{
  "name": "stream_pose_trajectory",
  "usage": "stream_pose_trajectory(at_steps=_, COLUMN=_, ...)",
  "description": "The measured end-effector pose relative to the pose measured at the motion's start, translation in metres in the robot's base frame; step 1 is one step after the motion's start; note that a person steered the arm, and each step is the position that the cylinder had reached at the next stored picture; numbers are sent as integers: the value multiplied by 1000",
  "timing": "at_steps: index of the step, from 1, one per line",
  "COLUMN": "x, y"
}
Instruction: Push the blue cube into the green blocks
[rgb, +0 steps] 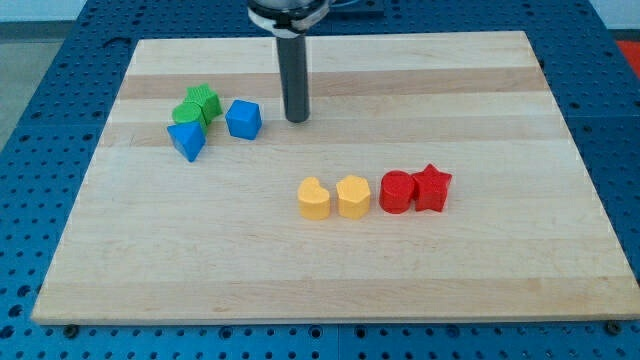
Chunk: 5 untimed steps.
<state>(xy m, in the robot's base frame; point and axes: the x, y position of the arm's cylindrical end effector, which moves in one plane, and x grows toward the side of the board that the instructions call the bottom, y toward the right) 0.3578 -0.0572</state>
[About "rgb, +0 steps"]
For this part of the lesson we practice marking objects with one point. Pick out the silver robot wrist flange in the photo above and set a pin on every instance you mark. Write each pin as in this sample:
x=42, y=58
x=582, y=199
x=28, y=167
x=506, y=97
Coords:
x=287, y=19

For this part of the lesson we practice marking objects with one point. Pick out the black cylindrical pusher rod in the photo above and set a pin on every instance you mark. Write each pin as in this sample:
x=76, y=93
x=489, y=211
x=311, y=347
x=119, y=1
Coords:
x=294, y=78

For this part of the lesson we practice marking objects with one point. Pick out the blue cube block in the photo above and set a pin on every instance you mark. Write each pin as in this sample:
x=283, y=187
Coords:
x=243, y=119

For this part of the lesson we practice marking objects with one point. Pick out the green star block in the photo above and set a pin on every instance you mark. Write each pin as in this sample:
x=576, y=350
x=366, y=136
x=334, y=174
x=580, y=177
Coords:
x=207, y=99

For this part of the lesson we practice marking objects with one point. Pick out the green cylinder block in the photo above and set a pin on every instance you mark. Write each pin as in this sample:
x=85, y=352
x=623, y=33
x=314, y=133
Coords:
x=188, y=112

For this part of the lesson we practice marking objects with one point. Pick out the blue triangle block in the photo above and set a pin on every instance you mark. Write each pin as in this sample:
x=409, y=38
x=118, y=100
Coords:
x=188, y=139

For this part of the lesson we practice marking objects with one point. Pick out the yellow heart block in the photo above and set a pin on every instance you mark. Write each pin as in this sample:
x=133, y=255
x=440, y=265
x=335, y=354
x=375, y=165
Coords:
x=313, y=199

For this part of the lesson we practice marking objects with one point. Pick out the yellow hexagon block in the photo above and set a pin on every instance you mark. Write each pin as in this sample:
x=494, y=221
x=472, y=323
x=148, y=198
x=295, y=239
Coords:
x=354, y=196

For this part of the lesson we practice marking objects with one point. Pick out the red cylinder block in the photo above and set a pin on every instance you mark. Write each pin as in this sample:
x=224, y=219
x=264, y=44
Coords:
x=396, y=192

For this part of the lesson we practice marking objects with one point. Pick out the light wooden board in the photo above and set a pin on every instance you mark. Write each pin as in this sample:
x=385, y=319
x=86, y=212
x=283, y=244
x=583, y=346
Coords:
x=154, y=239

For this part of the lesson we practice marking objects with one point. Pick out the red star block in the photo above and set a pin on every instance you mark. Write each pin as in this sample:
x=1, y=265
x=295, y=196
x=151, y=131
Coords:
x=431, y=189

